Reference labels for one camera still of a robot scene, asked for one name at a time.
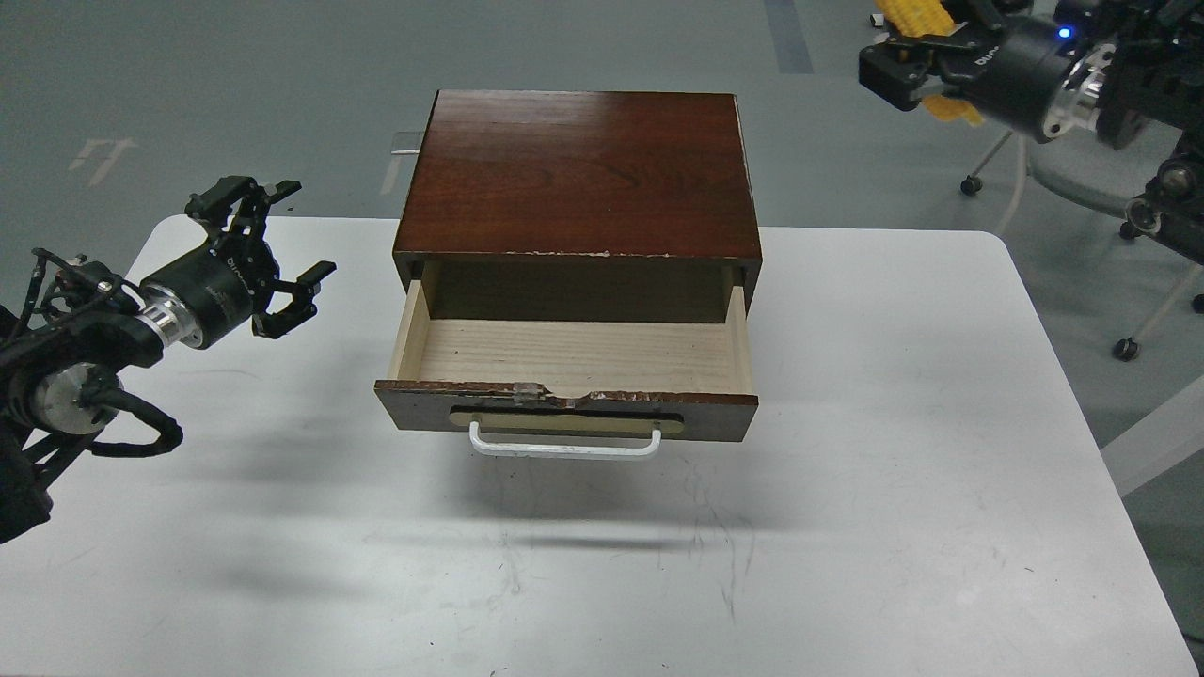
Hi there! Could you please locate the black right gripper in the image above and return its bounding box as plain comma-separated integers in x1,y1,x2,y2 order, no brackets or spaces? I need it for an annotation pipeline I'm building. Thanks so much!
857,0,1117,143

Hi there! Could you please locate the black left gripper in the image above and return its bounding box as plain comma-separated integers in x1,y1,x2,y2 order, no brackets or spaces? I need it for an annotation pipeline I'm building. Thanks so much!
141,176,337,351

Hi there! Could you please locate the yellow corn cob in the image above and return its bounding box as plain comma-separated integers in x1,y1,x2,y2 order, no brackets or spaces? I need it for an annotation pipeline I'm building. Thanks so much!
875,0,987,128

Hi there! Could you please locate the wooden drawer with white handle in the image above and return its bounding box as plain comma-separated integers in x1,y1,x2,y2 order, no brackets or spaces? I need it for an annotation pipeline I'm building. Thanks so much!
374,258,759,455

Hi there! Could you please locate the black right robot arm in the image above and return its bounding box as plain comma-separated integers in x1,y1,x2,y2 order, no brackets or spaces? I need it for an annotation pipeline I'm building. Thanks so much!
857,1,1203,264

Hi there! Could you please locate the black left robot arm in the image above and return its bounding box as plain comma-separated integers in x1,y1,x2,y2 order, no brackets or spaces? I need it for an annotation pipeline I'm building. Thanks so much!
1,176,336,543

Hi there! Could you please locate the dark wooden cabinet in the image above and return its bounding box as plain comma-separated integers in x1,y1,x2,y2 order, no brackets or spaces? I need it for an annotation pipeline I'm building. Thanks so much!
391,88,765,304

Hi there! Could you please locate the grey office chair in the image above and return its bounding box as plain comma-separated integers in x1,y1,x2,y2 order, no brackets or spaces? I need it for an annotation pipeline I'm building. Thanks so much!
960,123,1202,363

